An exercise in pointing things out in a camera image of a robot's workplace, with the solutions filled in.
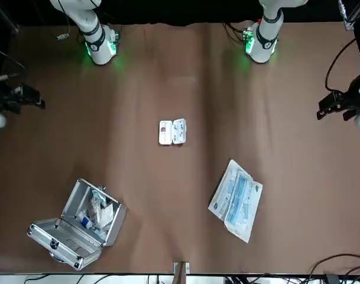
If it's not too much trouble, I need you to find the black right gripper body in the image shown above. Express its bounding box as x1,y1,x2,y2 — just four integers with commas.
0,86,24,113

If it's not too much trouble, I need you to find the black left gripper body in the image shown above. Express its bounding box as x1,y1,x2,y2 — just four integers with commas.
344,73,360,115

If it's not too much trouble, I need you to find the small white medicine box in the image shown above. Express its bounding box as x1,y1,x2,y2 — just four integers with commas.
158,118,187,146

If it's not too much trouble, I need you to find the blue striped white packet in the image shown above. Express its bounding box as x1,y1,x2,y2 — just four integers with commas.
92,189,107,205

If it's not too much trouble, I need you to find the clear cotton swab packet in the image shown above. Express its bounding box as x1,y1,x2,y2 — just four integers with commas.
87,200,103,220

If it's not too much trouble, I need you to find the blue and white carton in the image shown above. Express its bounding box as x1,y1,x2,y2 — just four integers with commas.
76,211,94,231

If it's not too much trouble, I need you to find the clear blue face mask packet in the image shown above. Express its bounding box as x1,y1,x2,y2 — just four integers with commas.
225,173,254,226

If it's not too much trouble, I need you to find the white gauze packet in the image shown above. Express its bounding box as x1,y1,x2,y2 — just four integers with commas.
100,204,115,229

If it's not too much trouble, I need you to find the white face mask packet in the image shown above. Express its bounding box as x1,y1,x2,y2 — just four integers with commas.
223,174,263,244
208,159,252,222

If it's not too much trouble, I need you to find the silver aluminium case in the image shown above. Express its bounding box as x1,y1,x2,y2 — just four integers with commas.
27,177,128,272

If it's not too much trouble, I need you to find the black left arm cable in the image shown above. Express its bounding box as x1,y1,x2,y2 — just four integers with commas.
325,38,358,91

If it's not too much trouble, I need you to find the cable with silver connector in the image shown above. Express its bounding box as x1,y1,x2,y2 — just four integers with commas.
56,5,73,41

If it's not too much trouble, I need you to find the aluminium frame bar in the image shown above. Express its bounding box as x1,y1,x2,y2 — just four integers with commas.
338,0,360,32

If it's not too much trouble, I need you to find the black desk cable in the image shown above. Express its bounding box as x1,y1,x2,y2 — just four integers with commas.
308,253,360,284

